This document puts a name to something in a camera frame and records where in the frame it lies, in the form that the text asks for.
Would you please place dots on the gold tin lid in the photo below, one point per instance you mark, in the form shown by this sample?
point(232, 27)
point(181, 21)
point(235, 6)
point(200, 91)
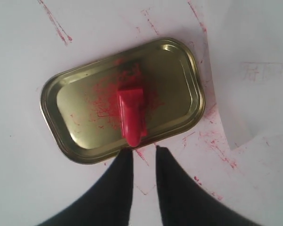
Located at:
point(81, 110)

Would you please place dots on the white paper sheet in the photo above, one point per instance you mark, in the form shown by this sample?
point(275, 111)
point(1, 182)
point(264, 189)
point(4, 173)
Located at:
point(245, 47)

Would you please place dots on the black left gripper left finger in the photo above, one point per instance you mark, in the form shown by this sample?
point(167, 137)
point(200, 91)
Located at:
point(107, 203)

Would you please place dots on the red plastic stamp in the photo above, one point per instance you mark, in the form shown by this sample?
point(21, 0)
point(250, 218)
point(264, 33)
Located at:
point(131, 104)

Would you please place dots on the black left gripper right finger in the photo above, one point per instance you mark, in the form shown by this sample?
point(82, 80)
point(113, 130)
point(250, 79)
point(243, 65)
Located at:
point(182, 202)

